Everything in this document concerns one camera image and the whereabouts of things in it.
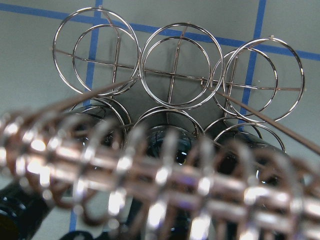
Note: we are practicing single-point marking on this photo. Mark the dark wine bottle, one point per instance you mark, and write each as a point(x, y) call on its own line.
point(269, 169)
point(161, 209)
point(48, 156)

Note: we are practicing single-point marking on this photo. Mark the copper wire bottle basket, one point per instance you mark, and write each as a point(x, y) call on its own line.
point(205, 66)

